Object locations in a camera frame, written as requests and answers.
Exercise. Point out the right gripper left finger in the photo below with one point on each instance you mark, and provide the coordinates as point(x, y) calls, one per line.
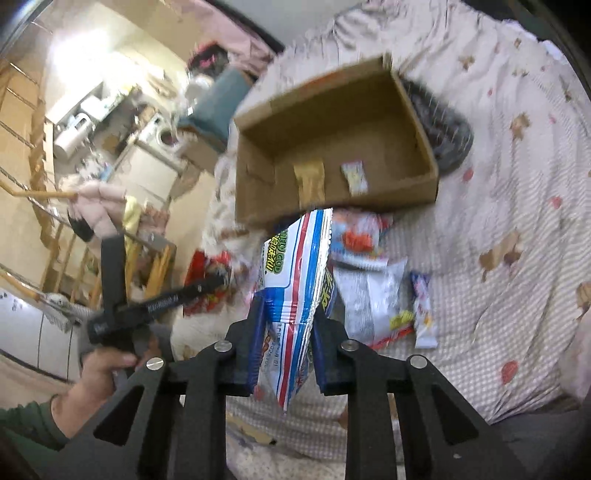
point(246, 337)

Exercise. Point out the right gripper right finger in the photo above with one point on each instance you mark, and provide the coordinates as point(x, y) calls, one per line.
point(330, 364)

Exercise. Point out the white blue striped snack bag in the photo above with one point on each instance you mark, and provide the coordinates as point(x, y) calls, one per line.
point(294, 284)

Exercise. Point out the red snack bag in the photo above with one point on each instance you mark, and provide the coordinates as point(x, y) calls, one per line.
point(212, 274)

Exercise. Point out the pink plaid snack bar packet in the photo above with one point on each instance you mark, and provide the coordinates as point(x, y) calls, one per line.
point(310, 177)

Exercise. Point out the green sleeved left forearm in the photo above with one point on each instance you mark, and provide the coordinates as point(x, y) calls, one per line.
point(34, 422)

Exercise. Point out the person's left hand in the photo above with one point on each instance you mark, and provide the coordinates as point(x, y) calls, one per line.
point(71, 410)

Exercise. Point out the silver grey snack bag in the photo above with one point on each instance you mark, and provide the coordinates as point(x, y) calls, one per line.
point(374, 312)

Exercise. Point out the small white candy packet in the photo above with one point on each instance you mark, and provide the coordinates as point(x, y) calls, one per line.
point(424, 325)

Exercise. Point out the orange blue shrimp snack packet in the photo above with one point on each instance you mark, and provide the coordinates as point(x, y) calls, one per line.
point(356, 238)

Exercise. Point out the pink puffer jacket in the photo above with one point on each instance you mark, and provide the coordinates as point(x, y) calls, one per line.
point(97, 210)

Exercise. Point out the small pink snack packet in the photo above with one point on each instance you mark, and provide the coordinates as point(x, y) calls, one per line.
point(355, 177)

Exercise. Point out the brown cardboard box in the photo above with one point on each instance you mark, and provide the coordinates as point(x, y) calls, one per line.
point(360, 112)

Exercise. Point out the white washing machine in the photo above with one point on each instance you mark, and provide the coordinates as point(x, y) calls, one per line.
point(158, 135)

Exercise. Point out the white water heater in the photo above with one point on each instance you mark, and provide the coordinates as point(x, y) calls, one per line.
point(72, 137)

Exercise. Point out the dark striped cloth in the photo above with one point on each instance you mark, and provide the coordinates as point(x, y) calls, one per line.
point(449, 133)

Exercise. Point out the teal cushion by bed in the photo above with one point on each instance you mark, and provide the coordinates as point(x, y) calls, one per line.
point(209, 120)

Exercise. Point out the clothes pile on cushion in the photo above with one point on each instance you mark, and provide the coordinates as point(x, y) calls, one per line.
point(208, 59)

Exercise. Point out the pink curtain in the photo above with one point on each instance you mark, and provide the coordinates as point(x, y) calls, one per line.
point(246, 50)

